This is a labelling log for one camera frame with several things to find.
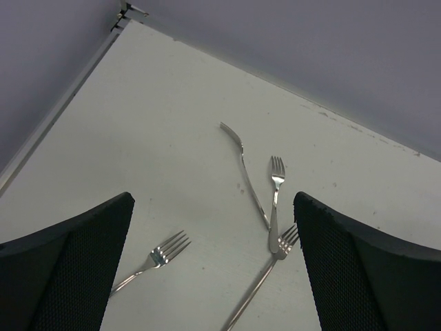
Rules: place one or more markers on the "small steel fork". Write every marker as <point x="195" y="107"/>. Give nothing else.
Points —
<point x="278" y="178"/>

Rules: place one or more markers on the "aluminium table edge rail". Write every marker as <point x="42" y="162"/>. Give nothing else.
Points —
<point x="127" y="13"/>

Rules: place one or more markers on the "steel fork near left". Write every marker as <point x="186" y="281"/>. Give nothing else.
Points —
<point x="159" y="257"/>

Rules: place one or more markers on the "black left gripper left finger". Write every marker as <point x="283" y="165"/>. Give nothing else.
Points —
<point x="60" y="278"/>

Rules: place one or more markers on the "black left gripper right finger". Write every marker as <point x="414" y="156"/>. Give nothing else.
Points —
<point x="362" y="278"/>

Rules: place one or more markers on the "long steel fork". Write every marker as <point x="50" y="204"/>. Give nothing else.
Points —
<point x="286" y="241"/>

